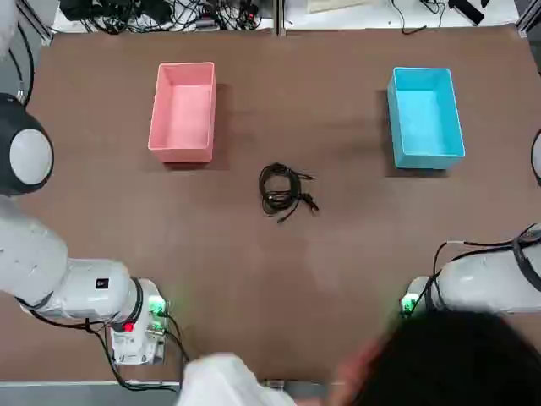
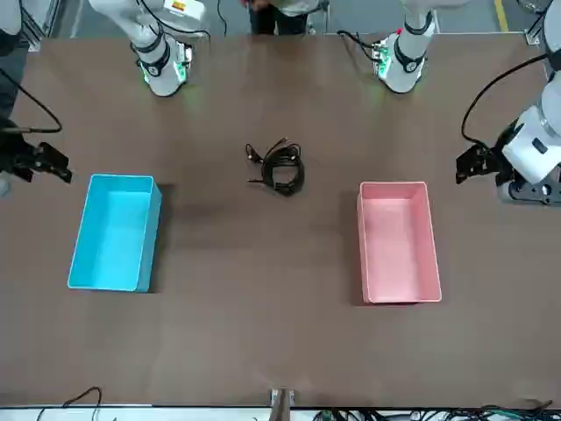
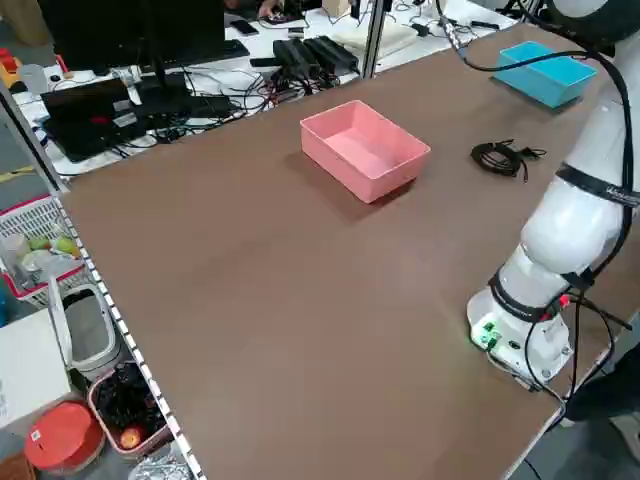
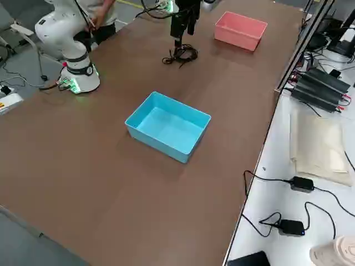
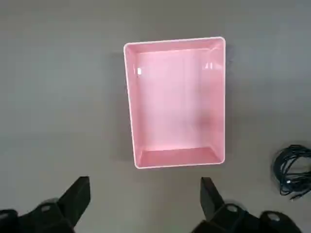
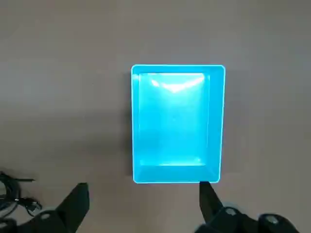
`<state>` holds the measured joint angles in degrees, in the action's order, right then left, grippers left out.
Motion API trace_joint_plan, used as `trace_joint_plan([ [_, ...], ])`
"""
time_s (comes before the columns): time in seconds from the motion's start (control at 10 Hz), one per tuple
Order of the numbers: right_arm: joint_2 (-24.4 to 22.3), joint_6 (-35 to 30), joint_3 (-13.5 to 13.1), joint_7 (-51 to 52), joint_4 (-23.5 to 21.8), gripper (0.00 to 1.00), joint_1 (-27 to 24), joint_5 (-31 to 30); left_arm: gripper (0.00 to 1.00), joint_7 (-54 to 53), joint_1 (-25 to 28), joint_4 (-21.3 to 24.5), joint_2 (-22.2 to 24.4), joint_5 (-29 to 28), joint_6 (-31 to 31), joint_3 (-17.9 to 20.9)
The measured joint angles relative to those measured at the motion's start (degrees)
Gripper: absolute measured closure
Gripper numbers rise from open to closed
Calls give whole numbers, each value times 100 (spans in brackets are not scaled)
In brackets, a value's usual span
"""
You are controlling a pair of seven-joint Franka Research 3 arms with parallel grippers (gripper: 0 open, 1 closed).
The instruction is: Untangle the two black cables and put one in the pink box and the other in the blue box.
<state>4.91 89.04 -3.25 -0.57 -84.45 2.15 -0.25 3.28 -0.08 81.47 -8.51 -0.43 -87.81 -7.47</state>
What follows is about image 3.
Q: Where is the black laptop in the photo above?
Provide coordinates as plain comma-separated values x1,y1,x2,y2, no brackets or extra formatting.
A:
39,77,154,164

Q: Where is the translucent plastic cup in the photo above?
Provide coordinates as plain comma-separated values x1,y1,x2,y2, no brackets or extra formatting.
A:
18,63,50,95

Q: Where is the black computer monitor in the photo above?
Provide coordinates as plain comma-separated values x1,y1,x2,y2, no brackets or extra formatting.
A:
37,0,226,119

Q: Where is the white foam pad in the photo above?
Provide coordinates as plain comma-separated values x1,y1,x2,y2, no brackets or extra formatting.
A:
329,20,419,51

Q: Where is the blue plastic box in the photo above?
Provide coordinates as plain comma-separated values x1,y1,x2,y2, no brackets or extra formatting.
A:
492,41,599,109

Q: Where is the white plastic basket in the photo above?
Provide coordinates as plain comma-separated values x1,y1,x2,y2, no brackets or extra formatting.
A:
0,194,86,307

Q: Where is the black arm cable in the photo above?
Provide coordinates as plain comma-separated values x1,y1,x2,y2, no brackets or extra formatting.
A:
433,0,640,404

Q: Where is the black power brick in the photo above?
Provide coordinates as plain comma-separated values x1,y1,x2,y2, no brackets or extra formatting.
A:
303,35,360,76
272,38,321,79

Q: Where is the white trash bin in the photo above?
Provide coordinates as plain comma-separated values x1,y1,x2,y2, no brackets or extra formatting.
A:
47,272,124,384

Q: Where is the pink waste bin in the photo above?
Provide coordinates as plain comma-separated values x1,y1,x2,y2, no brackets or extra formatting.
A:
87,362,176,456

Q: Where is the slanted aluminium frame post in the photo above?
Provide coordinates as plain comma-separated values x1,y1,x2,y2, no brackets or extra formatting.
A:
0,82,71,194

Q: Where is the thin black cable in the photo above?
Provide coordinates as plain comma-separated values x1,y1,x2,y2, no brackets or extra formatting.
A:
510,144,548,162

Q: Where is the tangle of desk cables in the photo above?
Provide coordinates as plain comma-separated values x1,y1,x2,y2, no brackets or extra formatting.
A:
149,64,326,149

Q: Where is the pink plastic box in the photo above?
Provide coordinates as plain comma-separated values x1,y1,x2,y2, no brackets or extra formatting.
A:
299,99,432,205

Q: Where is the yellow and red toy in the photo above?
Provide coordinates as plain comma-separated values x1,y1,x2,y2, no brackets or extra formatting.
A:
0,47,24,91

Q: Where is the aluminium table edge rail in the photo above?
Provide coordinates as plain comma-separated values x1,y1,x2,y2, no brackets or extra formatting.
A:
59,194,207,480

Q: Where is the white cardboard box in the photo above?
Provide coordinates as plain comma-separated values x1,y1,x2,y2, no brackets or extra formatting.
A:
0,307,73,431

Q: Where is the black braided cable coil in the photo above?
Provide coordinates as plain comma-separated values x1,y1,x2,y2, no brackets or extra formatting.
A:
469,138,532,184

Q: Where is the silver foil bag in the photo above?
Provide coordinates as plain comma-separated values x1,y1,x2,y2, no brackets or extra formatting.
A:
129,442,201,480

